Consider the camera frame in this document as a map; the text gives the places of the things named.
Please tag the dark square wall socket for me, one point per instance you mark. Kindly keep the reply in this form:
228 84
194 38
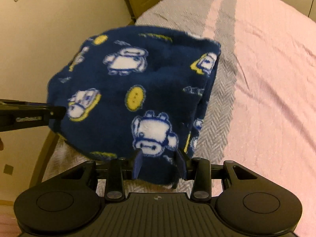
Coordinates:
8 169

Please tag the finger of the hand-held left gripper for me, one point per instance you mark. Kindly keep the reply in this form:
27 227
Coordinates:
56 111

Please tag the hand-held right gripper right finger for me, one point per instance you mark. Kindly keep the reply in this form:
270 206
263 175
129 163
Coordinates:
181 167

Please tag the striped grey pink bedspread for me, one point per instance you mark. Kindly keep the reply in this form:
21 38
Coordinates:
271 79

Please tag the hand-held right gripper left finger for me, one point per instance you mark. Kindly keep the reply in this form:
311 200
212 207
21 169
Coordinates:
137 166

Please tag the navy cartoon print pants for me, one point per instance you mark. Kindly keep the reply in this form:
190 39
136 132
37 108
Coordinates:
118 79

